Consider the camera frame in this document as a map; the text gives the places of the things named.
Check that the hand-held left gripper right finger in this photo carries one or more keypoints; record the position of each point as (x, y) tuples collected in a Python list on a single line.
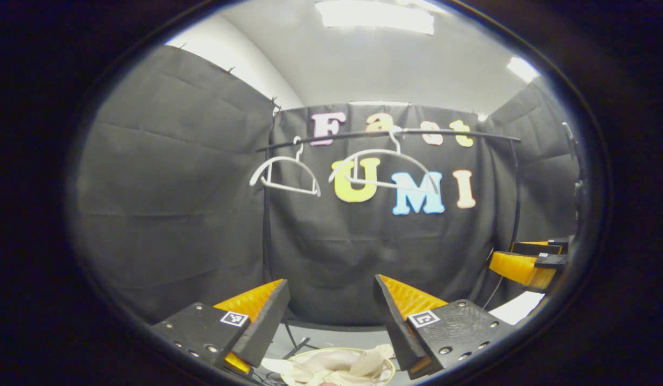
[(398, 332)]

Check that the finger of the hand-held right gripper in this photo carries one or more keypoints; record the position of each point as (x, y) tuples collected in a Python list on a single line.
[(519, 268), (540, 246)]

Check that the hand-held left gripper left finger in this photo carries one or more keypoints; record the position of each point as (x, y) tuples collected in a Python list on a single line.
[(264, 327)]

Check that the cream laundry hamper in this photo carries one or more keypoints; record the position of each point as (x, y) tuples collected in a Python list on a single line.
[(331, 349)]

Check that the cream button shirt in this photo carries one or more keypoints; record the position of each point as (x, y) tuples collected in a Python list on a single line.
[(336, 367)]

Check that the white hanger with hook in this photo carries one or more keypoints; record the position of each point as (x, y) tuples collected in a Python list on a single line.
[(397, 142)]

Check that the black clothes rack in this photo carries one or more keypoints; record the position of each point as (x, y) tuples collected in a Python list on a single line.
[(470, 134)]

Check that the white plastic hanger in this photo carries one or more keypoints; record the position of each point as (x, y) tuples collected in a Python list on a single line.
[(298, 153)]

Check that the white flat board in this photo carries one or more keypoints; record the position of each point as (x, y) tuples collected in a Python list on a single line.
[(516, 308)]

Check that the plain black curtain panel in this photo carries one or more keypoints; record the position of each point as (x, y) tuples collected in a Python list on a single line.
[(170, 187), (540, 177)]

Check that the black backdrop cloth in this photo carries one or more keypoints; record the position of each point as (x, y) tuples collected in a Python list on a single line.
[(363, 257)]

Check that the dark metal stand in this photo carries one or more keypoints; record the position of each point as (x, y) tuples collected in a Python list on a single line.
[(570, 139)]

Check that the small ceiling light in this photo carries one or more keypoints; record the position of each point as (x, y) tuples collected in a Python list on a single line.
[(522, 69)]

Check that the large ceiling light panel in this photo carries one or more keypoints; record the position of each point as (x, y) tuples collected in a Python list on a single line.
[(374, 16)]

